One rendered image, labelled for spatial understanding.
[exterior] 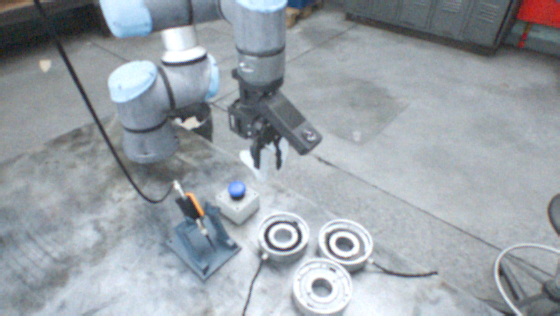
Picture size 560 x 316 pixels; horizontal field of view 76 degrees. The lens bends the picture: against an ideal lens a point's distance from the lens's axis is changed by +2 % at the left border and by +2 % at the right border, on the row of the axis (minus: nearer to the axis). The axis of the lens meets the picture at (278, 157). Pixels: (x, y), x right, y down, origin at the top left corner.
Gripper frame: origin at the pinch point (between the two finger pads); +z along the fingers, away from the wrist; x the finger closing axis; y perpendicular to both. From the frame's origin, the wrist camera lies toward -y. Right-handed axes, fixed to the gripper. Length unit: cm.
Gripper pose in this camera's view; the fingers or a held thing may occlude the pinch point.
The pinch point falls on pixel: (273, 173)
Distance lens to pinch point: 67.4
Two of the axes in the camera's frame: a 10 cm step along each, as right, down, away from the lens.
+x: -6.4, 5.0, -5.8
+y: -7.7, -4.2, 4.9
